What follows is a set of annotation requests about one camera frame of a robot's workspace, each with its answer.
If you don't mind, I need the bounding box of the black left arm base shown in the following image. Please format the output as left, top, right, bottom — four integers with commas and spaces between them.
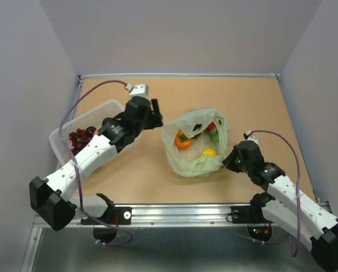
75, 193, 132, 226

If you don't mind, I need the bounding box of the translucent green plastic bag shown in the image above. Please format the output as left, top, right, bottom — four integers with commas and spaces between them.
161, 107, 230, 178

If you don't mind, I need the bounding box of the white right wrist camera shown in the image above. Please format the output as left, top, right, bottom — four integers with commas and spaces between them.
243, 130, 259, 145

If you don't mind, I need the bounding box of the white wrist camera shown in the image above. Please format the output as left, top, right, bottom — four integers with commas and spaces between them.
243, 130, 259, 145
129, 83, 149, 99

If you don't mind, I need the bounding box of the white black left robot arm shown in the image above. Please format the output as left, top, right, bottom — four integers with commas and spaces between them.
28, 96, 163, 231

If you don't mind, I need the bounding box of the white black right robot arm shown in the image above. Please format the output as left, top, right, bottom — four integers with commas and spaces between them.
223, 140, 338, 271

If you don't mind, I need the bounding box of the yellow lemon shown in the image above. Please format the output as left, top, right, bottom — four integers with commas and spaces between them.
201, 148, 217, 157

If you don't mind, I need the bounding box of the dark plum near grapes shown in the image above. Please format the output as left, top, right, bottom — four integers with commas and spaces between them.
86, 126, 97, 137

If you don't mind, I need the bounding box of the red grape bunch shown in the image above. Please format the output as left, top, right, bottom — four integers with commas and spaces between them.
69, 129, 92, 155

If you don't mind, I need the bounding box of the white plastic basket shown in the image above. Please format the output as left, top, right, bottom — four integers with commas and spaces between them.
49, 100, 125, 165

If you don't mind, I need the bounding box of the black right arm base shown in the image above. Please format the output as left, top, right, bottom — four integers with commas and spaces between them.
226, 193, 275, 224

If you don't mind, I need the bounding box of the red strawberry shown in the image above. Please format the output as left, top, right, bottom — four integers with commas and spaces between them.
206, 122, 219, 142

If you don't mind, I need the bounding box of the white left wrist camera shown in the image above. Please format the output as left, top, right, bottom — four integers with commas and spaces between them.
129, 83, 149, 99

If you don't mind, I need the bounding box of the front aluminium mounting rail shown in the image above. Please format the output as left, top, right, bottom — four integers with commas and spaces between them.
34, 201, 333, 229

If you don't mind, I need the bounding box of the orange persimmon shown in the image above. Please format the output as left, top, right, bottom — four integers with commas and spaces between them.
174, 130, 192, 150

